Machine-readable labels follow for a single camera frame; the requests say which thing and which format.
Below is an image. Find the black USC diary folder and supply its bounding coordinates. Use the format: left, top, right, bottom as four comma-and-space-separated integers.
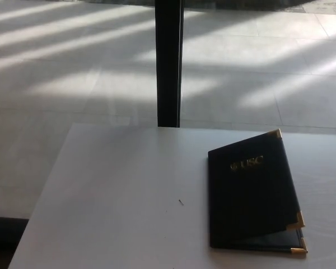
207, 128, 309, 254

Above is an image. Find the black vertical post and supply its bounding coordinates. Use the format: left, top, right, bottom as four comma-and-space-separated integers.
154, 0, 185, 128

